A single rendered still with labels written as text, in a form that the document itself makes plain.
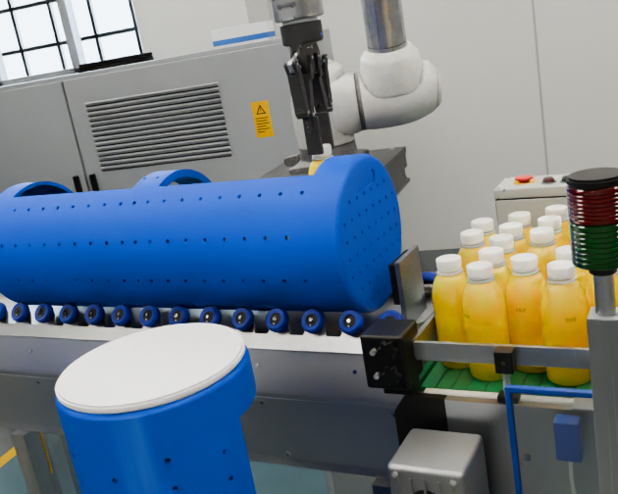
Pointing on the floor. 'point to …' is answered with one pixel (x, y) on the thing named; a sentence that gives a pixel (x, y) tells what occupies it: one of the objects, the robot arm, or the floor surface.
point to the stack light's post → (612, 401)
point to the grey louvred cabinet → (144, 121)
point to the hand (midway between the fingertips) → (318, 133)
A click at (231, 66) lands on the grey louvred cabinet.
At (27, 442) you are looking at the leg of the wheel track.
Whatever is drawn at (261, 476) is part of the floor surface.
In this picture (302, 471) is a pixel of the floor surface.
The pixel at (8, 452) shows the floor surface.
